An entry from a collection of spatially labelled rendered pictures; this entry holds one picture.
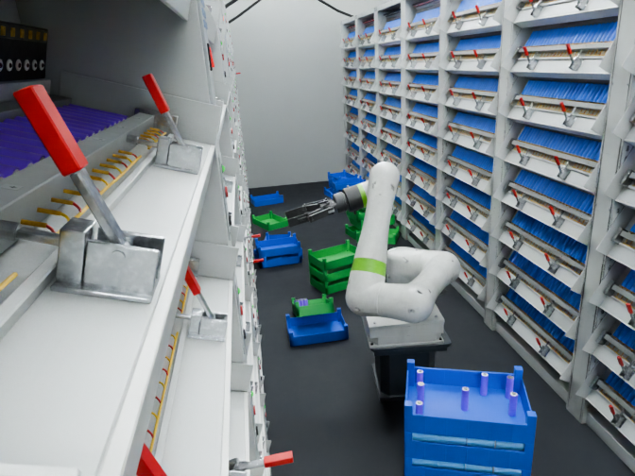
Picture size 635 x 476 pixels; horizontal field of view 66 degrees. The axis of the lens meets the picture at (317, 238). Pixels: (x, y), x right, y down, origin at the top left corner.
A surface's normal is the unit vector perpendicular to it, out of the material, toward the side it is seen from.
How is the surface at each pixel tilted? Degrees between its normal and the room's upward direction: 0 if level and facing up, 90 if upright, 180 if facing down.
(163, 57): 90
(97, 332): 17
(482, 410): 0
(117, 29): 90
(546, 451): 0
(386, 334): 90
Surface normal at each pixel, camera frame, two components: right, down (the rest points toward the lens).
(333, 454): -0.06, -0.94
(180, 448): 0.22, -0.93
